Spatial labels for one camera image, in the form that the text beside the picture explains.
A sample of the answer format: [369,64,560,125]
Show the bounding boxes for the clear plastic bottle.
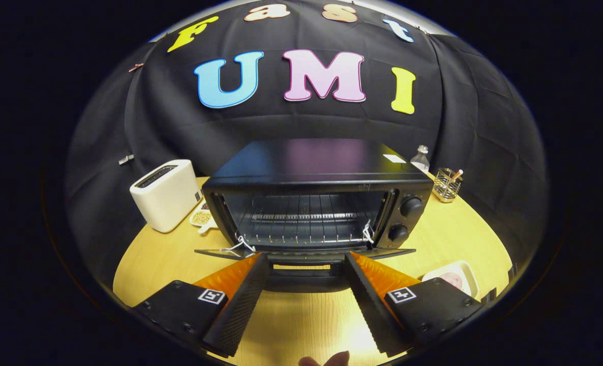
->
[410,145,430,173]

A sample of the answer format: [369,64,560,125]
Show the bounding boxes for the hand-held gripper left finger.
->
[131,253,270,358]

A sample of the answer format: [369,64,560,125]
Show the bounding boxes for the white bread toaster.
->
[130,159,203,233]

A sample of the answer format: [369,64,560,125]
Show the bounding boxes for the cream square food tray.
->
[422,260,480,299]

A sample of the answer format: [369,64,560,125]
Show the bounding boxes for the pink ham slice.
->
[437,272,465,291]

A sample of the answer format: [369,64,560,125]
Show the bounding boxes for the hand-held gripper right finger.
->
[344,251,485,356]

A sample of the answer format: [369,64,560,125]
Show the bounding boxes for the gold wire holder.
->
[432,168,463,203]

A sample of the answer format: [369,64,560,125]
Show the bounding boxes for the black toaster oven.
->
[195,138,434,293]

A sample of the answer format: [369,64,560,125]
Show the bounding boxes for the black backdrop cloth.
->
[62,0,543,285]

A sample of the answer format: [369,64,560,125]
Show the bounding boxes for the small white bean dish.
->
[189,201,219,234]

